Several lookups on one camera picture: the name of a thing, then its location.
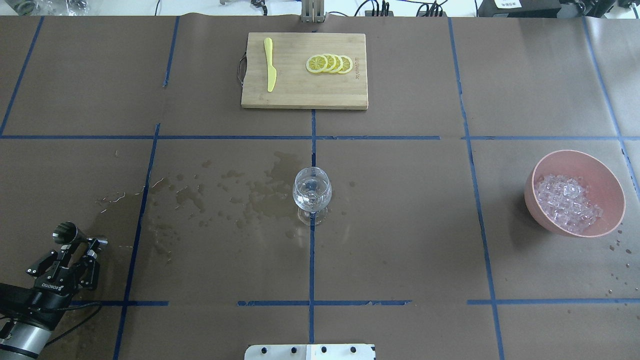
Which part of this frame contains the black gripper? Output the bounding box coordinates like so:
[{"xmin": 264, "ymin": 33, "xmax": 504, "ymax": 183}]
[{"xmin": 26, "ymin": 237, "xmax": 108, "ymax": 304}]

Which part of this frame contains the steel jigger cup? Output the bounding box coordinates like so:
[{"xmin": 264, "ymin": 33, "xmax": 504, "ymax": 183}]
[{"xmin": 51, "ymin": 221, "xmax": 108, "ymax": 246}]

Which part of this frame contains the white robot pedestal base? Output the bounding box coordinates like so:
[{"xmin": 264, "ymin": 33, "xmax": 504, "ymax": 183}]
[{"xmin": 244, "ymin": 343, "xmax": 377, "ymax": 360}]

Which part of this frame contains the yellow plastic knife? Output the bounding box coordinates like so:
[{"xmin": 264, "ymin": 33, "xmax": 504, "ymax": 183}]
[{"xmin": 263, "ymin": 38, "xmax": 278, "ymax": 92}]

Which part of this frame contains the pile of ice cubes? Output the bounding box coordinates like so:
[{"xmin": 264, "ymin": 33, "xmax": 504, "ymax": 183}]
[{"xmin": 534, "ymin": 174, "xmax": 604, "ymax": 234}]

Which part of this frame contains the bamboo cutting board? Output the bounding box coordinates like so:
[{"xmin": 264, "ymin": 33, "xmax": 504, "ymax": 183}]
[{"xmin": 241, "ymin": 32, "xmax": 370, "ymax": 111}]

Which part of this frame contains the clear wine glass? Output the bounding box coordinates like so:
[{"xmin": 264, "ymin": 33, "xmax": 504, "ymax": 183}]
[{"xmin": 292, "ymin": 166, "xmax": 333, "ymax": 227}]

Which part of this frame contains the pink bowl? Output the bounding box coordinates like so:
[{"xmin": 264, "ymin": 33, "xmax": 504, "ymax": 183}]
[{"xmin": 524, "ymin": 149, "xmax": 626, "ymax": 239}]

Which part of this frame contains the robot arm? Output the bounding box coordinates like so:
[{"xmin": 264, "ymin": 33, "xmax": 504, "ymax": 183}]
[{"xmin": 0, "ymin": 237, "xmax": 108, "ymax": 360}]

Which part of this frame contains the aluminium frame column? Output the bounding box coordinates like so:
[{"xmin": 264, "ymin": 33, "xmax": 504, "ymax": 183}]
[{"xmin": 301, "ymin": 0, "xmax": 327, "ymax": 23}]

